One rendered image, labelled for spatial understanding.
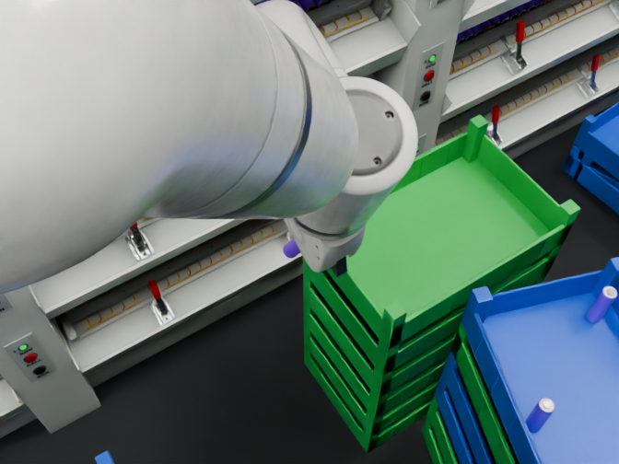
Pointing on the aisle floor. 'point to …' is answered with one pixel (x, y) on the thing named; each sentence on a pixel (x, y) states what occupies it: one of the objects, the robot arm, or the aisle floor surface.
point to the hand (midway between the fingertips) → (309, 231)
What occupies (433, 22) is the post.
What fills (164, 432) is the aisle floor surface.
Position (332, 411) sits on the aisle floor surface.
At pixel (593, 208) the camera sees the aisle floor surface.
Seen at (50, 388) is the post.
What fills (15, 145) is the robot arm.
